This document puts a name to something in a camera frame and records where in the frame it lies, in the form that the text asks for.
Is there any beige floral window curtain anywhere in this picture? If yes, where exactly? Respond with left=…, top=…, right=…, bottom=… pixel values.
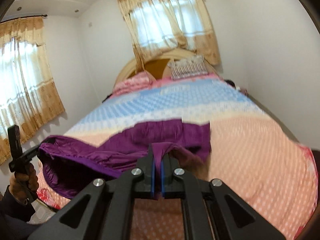
left=0, top=16, right=66, bottom=165
left=114, top=0, right=222, bottom=67

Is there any cream arched bed headboard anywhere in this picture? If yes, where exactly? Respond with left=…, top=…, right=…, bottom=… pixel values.
left=114, top=50, right=218, bottom=90

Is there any purple hooded puffer jacket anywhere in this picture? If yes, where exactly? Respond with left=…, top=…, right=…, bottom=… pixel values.
left=39, top=119, right=212, bottom=198

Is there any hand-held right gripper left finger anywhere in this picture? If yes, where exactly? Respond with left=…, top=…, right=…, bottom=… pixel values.
left=26, top=144, right=157, bottom=240

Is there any black curtain rod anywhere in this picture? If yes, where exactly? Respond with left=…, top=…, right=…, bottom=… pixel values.
left=15, top=14, right=48, bottom=20

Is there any red patterned mattress sheet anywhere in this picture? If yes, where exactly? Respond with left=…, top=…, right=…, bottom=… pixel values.
left=36, top=187, right=63, bottom=210

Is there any person's left forearm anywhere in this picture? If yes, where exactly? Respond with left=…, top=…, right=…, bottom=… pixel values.
left=0, top=185, right=37, bottom=240

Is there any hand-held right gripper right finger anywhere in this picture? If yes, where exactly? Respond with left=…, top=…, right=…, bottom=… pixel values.
left=161, top=152, right=287, bottom=240

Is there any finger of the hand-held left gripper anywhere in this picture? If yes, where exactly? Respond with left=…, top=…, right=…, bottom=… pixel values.
left=23, top=145, right=42, bottom=162

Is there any dark cloth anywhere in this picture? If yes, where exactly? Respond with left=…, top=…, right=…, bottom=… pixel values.
left=224, top=79, right=249, bottom=95

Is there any person's left hand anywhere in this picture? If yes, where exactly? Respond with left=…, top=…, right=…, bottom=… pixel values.
left=9, top=164, right=39, bottom=200

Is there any striped pillow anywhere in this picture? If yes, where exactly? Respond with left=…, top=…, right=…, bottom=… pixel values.
left=167, top=55, right=209, bottom=80

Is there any pink folded blanket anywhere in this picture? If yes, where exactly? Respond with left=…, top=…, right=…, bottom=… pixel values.
left=112, top=71, right=156, bottom=96

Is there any polka dot bedspread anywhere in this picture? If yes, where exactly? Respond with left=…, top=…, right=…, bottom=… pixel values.
left=36, top=74, right=319, bottom=240

